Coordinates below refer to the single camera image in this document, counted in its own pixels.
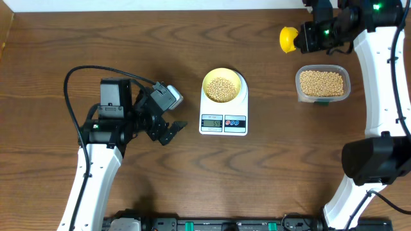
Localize yellow measuring scoop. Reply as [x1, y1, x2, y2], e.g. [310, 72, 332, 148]
[279, 27, 299, 53]

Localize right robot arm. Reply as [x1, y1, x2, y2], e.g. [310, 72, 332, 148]
[293, 0, 410, 230]

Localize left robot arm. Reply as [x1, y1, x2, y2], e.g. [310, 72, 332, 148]
[58, 78, 187, 230]

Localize white kitchen scale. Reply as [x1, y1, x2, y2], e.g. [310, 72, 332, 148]
[198, 71, 249, 136]

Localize soybeans in bowl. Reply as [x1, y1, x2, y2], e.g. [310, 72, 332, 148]
[205, 77, 238, 103]

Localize yellow bowl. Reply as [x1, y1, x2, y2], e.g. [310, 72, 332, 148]
[202, 68, 241, 103]

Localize clear container of soybeans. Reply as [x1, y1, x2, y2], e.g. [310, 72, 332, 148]
[295, 65, 351, 103]

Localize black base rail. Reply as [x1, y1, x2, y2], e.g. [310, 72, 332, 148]
[102, 210, 393, 231]

